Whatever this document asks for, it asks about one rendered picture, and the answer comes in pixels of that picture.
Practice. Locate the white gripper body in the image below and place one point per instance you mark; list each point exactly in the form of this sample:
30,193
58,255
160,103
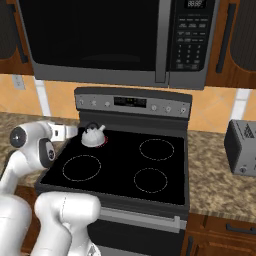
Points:
71,132

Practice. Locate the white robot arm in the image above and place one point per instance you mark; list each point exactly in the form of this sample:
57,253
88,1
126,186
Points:
20,213

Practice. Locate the round steel stove knob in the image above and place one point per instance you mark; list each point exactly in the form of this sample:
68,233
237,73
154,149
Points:
153,107
81,102
182,109
107,104
93,103
168,108

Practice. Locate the black and steel stove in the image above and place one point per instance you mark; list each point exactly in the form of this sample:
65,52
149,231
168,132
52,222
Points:
120,166

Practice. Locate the wooden base cupboard door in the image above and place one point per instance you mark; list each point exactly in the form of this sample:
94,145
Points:
29,200
223,248

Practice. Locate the steel microwave oven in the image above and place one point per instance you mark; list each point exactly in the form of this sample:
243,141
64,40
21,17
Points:
100,36

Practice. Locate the wooden glass-front cupboard door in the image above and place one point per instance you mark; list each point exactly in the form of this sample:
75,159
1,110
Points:
240,43
10,36

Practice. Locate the grey toaster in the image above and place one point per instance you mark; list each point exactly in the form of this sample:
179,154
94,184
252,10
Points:
240,150

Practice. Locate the wooden drawer front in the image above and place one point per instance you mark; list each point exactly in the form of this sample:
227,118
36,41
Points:
230,225

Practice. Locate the white wall socket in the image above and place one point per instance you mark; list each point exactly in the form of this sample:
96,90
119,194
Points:
18,82

